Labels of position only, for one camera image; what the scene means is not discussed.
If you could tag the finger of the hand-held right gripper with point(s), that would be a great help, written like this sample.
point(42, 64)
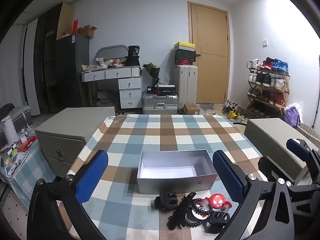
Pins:
point(298, 147)
point(267, 166)

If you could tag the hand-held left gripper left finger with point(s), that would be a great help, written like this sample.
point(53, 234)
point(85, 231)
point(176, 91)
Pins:
point(92, 177)

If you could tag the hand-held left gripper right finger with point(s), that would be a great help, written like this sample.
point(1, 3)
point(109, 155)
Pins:
point(228, 177)

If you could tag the red and clear plastic charm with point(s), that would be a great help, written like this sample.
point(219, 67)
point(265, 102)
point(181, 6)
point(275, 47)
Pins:
point(218, 200)

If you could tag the silver cardboard box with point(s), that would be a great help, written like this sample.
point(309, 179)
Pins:
point(175, 183)

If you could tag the small black hair claw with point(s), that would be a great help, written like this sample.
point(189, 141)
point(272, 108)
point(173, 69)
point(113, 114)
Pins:
point(165, 201)

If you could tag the wicker basket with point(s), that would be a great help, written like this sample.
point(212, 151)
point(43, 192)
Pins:
point(308, 131)

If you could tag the purple bag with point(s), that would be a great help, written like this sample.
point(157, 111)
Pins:
point(292, 116)

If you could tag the grey cabinet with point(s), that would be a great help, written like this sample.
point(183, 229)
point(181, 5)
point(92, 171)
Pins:
point(75, 122)
point(270, 132)

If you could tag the white orange hair accessory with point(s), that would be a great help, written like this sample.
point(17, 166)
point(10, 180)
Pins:
point(199, 208)

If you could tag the long black hair claw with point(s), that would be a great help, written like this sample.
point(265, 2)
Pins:
point(183, 212)

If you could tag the pile of loose sneakers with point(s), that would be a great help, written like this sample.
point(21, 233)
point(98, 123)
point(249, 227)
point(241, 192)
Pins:
point(233, 113)

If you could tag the wooden shoe rack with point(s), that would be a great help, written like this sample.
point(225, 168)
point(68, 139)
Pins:
point(287, 85)

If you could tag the blue checked side table cloth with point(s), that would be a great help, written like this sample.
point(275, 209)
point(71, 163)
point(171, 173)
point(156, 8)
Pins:
point(25, 172)

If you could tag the checkered tablecloth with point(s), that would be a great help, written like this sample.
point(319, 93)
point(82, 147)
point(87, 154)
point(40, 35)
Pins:
point(150, 135)

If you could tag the grey floor mat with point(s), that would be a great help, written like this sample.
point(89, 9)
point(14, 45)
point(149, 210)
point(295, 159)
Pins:
point(207, 106)

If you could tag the rows of racked shoes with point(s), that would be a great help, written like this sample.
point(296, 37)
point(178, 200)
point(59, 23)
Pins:
point(266, 78)

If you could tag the brown cardboard box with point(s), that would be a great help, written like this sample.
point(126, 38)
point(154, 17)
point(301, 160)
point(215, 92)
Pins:
point(192, 109)

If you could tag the pile of colourful packets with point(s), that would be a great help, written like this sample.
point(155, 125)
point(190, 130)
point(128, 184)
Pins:
point(21, 146)

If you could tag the silver suitcase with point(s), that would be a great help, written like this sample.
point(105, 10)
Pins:
point(160, 103)

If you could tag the white desk with drawers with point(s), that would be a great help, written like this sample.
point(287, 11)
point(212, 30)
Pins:
point(130, 83)

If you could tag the beige suitcase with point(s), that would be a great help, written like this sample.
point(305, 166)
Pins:
point(185, 85)

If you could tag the wooden door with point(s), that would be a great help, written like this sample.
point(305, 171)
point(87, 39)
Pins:
point(212, 75)

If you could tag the small black box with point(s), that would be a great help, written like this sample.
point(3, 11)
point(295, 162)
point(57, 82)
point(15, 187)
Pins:
point(151, 89)

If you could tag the black box with red trim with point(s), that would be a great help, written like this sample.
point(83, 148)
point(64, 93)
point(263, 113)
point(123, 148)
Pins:
point(165, 90)

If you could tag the black refrigerator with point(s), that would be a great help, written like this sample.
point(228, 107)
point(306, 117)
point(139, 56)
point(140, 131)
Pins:
point(72, 67)

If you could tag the pile of desk clutter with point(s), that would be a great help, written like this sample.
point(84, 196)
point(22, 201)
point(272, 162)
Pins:
point(110, 63)

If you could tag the white storage box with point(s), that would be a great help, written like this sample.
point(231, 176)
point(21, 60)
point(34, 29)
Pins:
point(136, 71)

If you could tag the white plastic bag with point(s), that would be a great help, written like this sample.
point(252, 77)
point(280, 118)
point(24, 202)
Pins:
point(163, 80)

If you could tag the dark wardrobe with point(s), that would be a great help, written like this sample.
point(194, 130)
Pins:
point(45, 67)

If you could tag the dark wrapped flower bouquet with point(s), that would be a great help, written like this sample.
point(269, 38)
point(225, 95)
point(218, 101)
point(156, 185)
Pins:
point(153, 71)

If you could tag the red and black shoe box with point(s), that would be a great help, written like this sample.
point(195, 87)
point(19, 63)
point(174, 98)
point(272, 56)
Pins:
point(184, 61)

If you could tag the white curtain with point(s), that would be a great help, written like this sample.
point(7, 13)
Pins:
point(31, 67)

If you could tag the arched grey mirror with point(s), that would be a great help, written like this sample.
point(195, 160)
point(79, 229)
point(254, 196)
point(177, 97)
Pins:
point(110, 51)

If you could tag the black paper bag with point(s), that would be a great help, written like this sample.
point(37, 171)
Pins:
point(133, 56)

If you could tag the open cardboard boxes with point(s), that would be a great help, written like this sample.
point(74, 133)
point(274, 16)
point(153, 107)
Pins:
point(87, 31)

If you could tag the red paper bag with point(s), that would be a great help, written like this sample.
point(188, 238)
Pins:
point(75, 27)

